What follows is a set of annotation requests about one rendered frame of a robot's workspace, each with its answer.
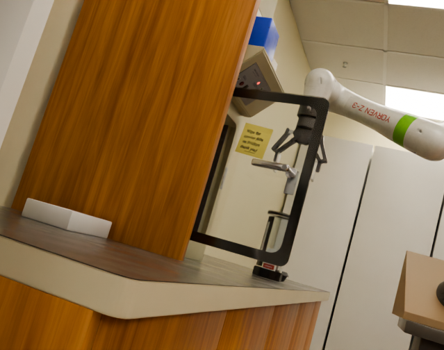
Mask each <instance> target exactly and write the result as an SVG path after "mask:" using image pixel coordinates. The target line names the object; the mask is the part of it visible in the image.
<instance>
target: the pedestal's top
mask: <svg viewBox="0 0 444 350"><path fill-rule="evenodd" d="M397 325H398V326H399V327H400V328H401V329H402V330H403V331H404V332H405V333H408V334H411V335H414V336H417V337H419V338H424V339H426V340H430V341H433V342H437V343H439V344H444V331H442V330H440V329H437V328H433V327H430V326H426V325H424V324H419V323H417V322H412V321H410V320H407V319H403V318H401V317H399V320H398V324H397Z"/></svg>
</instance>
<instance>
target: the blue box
mask: <svg viewBox="0 0 444 350"><path fill-rule="evenodd" d="M278 40H279V34H278V32H277V29H276V26H275V25H274V22H273V19H272V18H269V17H257V16H256V19H255V22H254V26H253V29H252V33H251V35H250V39H249V42H248V44H250V45H255V46H260V47H264V48H265V50H266V52H267V54H268V56H269V58H270V61H271V62H272V59H273V57H274V53H275V50H276V47H277V42H278Z"/></svg>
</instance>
